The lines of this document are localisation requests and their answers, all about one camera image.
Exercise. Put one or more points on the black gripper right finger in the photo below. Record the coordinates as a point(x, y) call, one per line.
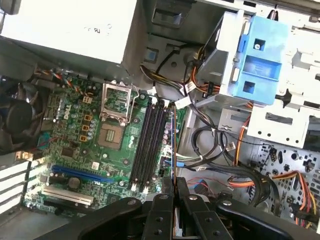
point(250, 220)

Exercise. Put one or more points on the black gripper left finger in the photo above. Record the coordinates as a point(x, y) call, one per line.
point(112, 220)

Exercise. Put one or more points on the RAM stick with black chips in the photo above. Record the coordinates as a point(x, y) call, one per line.
point(174, 140)

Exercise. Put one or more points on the black RAM slot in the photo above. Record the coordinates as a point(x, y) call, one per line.
point(147, 142)
point(160, 142)
point(141, 142)
point(154, 142)

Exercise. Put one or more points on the white expansion slot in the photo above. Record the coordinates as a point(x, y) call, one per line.
point(67, 195)

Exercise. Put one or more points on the silver coin battery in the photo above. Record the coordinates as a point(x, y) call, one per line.
point(74, 183)

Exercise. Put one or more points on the blue expansion slot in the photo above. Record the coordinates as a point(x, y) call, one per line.
point(80, 172)

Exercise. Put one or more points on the green motherboard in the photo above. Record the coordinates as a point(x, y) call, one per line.
point(117, 162)

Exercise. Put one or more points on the black square board chip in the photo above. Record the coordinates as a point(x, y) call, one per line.
point(68, 152)

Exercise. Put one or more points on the CPU socket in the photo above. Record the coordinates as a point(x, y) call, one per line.
point(110, 136)

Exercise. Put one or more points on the blue SATA connector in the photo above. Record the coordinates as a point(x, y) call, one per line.
point(180, 165)

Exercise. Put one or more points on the black PC case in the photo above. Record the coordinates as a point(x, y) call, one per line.
point(20, 225)

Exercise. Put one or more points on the silver drive cage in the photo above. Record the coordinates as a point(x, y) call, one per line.
point(280, 130)

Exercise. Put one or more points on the blue board connector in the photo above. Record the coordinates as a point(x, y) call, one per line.
point(45, 141)

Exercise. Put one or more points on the black case fan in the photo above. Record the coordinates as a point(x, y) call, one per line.
point(20, 117)

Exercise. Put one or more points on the blue plastic drive latch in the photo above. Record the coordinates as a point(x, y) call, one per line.
point(262, 67)

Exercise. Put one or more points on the grey power supply unit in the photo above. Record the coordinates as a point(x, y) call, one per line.
point(62, 30)

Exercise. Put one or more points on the metal socket cover frame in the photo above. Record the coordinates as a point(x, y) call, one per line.
point(103, 100)

